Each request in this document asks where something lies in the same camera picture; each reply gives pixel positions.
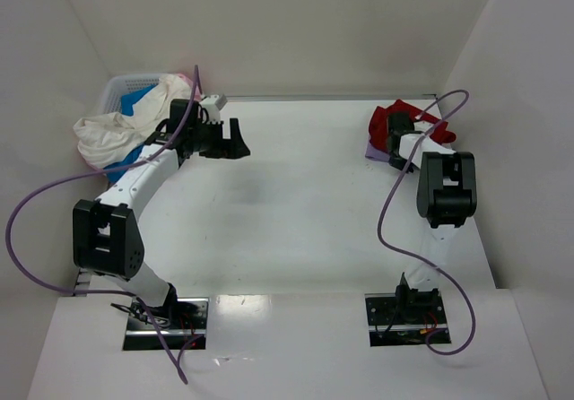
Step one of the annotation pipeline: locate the red t shirt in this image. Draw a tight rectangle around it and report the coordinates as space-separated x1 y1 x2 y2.
368 100 439 152

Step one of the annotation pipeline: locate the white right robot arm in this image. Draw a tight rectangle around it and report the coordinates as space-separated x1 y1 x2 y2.
387 112 477 324

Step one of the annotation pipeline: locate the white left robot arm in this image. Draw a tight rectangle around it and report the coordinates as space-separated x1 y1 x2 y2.
73 95 250 326

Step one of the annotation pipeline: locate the folded purple t shirt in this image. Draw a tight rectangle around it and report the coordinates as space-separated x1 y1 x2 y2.
365 142 390 162

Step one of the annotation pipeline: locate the white plastic laundry basket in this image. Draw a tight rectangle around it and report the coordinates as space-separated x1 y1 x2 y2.
94 73 162 115

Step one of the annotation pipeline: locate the blue t shirt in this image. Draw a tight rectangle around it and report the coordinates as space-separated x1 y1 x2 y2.
105 85 155 184

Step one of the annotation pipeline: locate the cream white t shirt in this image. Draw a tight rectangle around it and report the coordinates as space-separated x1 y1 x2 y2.
74 74 200 169

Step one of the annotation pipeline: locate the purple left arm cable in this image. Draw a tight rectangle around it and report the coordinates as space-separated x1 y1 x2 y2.
4 64 203 386

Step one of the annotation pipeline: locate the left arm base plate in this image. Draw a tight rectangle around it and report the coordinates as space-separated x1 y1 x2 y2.
111 298 209 352

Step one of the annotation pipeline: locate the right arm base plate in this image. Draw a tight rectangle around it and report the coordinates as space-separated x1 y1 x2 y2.
365 291 451 347

